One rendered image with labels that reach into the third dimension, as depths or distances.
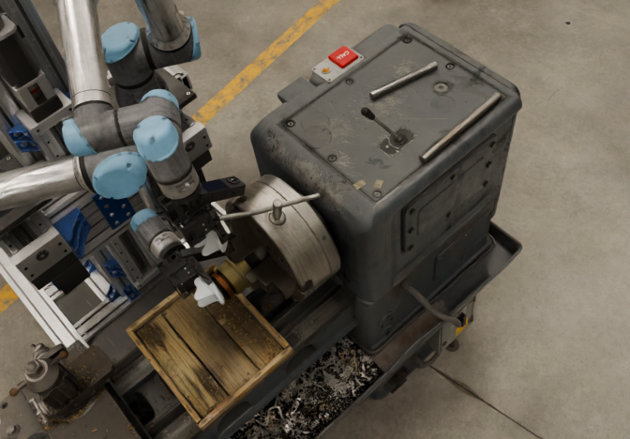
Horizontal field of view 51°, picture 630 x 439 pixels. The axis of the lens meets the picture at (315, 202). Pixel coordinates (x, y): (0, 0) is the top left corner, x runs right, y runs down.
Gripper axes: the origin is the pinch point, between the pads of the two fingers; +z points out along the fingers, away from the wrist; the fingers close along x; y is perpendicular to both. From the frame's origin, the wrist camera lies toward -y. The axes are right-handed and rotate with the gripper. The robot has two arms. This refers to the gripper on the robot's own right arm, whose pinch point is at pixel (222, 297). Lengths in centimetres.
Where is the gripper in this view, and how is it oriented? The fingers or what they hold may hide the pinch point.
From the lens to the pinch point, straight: 164.9
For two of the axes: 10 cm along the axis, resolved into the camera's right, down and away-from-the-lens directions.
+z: 6.5, 5.8, -4.9
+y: -7.6, 5.8, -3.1
